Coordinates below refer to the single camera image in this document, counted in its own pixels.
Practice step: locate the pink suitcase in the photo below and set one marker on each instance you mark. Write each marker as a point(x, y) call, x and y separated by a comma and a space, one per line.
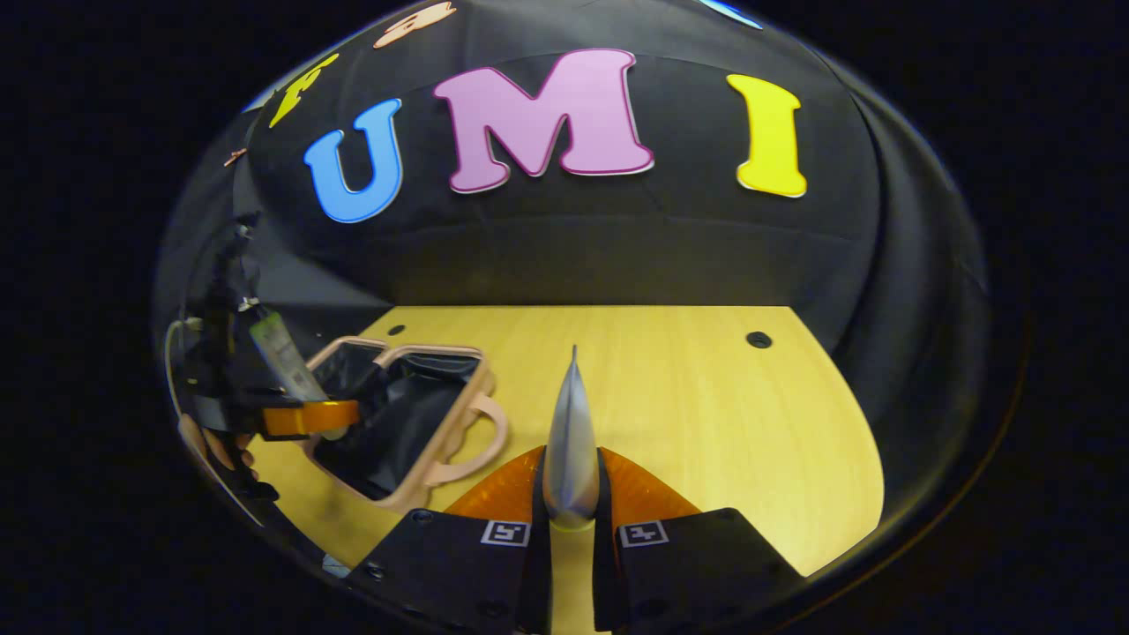
point(397, 414)

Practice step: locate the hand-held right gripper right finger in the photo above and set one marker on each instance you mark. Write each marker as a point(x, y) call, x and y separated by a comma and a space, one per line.
point(688, 564)

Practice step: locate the copper metal clip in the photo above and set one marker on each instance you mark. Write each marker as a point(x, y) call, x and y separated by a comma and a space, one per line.
point(234, 157)

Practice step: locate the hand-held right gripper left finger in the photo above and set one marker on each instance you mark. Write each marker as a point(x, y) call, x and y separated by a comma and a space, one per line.
point(459, 564)

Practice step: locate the black backdrop cloth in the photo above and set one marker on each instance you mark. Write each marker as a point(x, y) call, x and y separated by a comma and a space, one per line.
point(617, 256)

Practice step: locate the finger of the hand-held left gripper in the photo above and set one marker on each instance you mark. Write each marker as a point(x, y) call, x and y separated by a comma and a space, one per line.
point(309, 418)

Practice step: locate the silver skin care tube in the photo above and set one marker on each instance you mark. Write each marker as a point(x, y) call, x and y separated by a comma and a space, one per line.
point(282, 353)
point(571, 450)

